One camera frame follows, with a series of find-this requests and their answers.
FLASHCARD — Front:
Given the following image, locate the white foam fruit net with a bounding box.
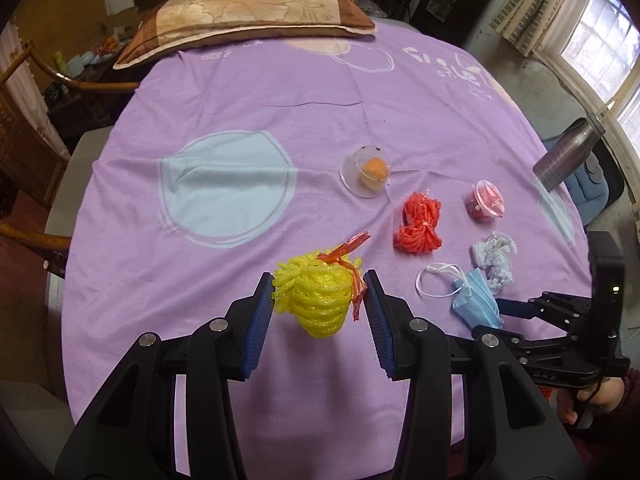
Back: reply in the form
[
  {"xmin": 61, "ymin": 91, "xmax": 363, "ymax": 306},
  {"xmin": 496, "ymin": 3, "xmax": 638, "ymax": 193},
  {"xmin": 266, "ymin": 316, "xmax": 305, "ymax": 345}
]
[{"xmin": 470, "ymin": 231, "xmax": 518, "ymax": 295}]

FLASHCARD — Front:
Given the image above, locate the pink plastic jelly cup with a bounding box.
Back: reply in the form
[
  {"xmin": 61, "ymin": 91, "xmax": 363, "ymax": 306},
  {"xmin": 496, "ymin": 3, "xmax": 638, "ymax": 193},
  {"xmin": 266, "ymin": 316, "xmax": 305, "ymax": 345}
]
[{"xmin": 464, "ymin": 179, "xmax": 507, "ymax": 223}]

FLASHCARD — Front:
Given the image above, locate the purple printed blanket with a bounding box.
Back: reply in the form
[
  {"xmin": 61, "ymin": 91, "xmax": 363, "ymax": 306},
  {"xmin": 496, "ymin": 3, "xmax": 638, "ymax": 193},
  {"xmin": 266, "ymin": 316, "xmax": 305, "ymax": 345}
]
[{"xmin": 62, "ymin": 17, "xmax": 593, "ymax": 478}]

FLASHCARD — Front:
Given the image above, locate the clear plastic dome cup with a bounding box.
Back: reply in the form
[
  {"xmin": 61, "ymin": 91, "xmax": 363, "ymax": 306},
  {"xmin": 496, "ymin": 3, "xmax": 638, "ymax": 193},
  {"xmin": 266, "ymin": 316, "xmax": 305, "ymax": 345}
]
[{"xmin": 340, "ymin": 144, "xmax": 392, "ymax": 200}]

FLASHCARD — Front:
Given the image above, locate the pink floral curtain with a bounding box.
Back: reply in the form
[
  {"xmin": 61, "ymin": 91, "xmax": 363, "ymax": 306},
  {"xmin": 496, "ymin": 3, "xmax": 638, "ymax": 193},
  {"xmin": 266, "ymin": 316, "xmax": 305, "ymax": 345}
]
[{"xmin": 0, "ymin": 22, "xmax": 68, "ymax": 158}]

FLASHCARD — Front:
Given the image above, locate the grey drinking bottle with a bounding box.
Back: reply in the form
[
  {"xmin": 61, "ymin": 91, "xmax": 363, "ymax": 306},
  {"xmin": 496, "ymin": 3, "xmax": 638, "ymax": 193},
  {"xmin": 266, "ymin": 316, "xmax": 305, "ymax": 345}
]
[{"xmin": 532, "ymin": 119, "xmax": 608, "ymax": 193}]

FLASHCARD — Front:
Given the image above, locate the yellow foam fruit net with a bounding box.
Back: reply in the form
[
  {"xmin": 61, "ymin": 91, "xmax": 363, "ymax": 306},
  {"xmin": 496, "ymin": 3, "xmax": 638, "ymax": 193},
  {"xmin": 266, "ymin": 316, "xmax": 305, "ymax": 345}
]
[{"xmin": 271, "ymin": 230, "xmax": 372, "ymax": 338}]

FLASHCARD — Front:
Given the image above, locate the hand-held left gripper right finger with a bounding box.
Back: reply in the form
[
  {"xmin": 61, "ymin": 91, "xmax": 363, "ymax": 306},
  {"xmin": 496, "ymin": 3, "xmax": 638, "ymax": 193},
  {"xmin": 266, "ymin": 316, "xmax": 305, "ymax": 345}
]
[{"xmin": 362, "ymin": 268, "xmax": 586, "ymax": 480}]

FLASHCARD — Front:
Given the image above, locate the cardboard box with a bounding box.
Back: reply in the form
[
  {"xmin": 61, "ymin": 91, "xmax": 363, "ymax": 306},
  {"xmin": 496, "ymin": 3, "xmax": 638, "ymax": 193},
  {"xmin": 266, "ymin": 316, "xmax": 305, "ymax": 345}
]
[{"xmin": 102, "ymin": 7, "xmax": 141, "ymax": 36}]

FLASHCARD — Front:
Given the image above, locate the carved wooden cabinet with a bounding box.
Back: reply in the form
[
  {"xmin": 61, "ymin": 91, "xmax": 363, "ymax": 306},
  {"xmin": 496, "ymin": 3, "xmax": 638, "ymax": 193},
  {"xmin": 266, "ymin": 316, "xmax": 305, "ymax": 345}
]
[{"xmin": 0, "ymin": 80, "xmax": 71, "ymax": 206}]

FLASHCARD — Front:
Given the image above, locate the beige brick-pattern curtain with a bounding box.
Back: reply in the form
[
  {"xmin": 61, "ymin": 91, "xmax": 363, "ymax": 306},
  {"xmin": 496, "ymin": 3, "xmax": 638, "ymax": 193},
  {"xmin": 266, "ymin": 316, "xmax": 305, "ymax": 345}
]
[{"xmin": 490, "ymin": 0, "xmax": 603, "ymax": 56}]

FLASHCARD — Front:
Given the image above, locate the red foam fruit net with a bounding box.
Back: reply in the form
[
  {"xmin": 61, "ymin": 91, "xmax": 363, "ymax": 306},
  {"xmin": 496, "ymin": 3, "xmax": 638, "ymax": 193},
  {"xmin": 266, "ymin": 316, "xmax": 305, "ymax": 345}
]
[{"xmin": 392, "ymin": 191, "xmax": 443, "ymax": 256}]

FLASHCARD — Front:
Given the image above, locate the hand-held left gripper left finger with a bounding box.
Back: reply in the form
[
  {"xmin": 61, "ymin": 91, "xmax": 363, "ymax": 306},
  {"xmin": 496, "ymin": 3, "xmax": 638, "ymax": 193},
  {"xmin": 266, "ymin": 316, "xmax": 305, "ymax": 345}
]
[{"xmin": 55, "ymin": 271, "xmax": 276, "ymax": 480}]

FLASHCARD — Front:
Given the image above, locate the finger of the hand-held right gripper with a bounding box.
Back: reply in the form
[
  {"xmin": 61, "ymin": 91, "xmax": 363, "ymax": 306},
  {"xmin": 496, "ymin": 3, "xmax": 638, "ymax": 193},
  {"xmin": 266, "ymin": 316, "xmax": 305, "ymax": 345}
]
[
  {"xmin": 495, "ymin": 290, "xmax": 596, "ymax": 333},
  {"xmin": 472, "ymin": 324, "xmax": 601, "ymax": 389}
]

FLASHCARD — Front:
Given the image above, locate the brown beige floral pillow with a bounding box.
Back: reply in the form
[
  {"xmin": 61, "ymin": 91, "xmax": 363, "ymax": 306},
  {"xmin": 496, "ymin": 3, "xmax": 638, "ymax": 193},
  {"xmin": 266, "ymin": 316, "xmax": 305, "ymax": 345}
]
[{"xmin": 112, "ymin": 0, "xmax": 377, "ymax": 71}]

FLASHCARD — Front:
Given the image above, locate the wooden round-back armchair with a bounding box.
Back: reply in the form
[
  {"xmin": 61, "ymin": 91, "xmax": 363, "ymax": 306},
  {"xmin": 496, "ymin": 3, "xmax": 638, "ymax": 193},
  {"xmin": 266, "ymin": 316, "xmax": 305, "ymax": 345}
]
[{"xmin": 0, "ymin": 40, "xmax": 140, "ymax": 277}]

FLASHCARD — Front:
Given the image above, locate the person's right hand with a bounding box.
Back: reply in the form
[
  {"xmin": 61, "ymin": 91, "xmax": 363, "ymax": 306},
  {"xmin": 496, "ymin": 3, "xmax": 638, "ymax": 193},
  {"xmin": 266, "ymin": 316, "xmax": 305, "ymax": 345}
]
[{"xmin": 557, "ymin": 375, "xmax": 628, "ymax": 426}]

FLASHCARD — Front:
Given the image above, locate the blue face mask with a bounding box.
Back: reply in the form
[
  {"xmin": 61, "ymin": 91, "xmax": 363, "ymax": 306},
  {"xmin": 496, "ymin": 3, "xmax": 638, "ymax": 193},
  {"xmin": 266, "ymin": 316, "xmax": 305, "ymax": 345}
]
[{"xmin": 416, "ymin": 262, "xmax": 505, "ymax": 331}]

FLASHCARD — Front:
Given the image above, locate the black office chair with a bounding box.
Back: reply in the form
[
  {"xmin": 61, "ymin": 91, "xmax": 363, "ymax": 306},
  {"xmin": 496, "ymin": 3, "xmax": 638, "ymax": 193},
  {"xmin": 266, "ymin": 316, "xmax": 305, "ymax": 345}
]
[{"xmin": 542, "ymin": 130, "xmax": 626, "ymax": 226}]

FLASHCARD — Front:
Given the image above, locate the light blue seat cushion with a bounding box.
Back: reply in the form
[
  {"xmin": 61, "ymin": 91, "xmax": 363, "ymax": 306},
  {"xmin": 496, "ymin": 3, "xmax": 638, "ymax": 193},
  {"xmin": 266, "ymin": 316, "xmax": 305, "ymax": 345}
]
[{"xmin": 545, "ymin": 157, "xmax": 612, "ymax": 221}]

